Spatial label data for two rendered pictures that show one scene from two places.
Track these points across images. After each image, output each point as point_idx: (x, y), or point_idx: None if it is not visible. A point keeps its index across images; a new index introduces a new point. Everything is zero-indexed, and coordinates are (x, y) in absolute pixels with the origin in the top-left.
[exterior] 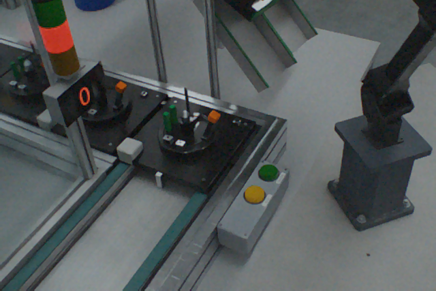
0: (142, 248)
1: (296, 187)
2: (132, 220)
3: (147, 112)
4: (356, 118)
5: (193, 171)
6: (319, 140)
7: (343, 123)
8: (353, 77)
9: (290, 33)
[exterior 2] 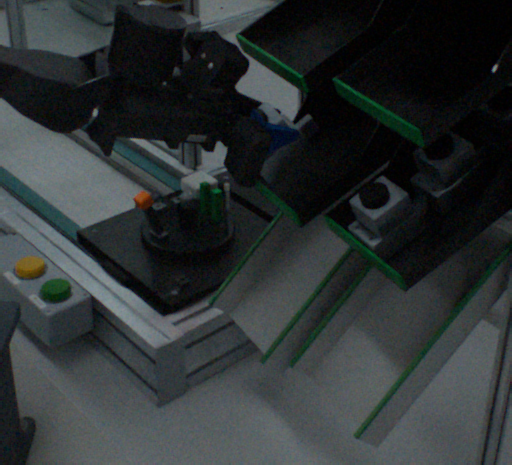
0: (61, 203)
1: (66, 390)
2: (109, 203)
3: (273, 213)
4: (5, 329)
5: (117, 226)
6: (147, 463)
7: (9, 310)
8: None
9: (376, 388)
